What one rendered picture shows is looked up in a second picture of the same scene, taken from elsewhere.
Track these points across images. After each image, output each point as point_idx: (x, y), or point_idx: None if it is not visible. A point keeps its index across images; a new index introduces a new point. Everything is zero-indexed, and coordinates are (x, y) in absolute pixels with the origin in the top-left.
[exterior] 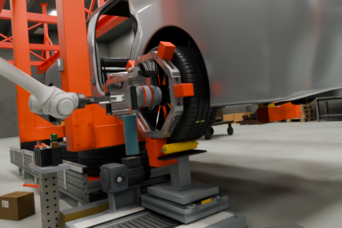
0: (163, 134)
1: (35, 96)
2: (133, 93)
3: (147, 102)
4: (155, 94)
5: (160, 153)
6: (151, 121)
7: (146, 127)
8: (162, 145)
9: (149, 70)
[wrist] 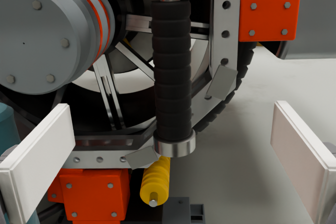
0: (156, 158)
1: None
2: (186, 50)
3: (98, 56)
4: (112, 20)
5: (126, 205)
6: (21, 100)
7: (26, 131)
8: (125, 179)
9: None
